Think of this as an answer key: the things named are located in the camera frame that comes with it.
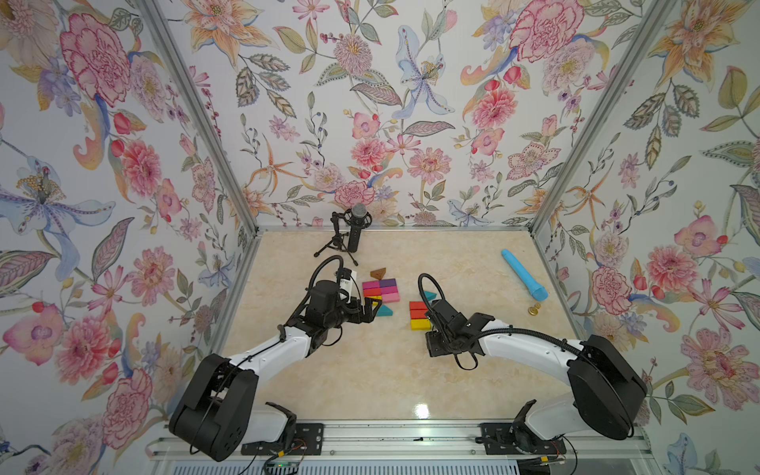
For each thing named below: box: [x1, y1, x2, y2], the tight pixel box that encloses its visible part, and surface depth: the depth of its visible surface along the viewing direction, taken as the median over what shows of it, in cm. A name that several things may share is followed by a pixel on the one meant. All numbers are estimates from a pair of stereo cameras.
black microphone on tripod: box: [313, 202, 373, 267], surface depth 103 cm
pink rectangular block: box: [381, 292, 400, 303], surface depth 103 cm
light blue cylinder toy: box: [500, 249, 549, 301], surface depth 106 cm
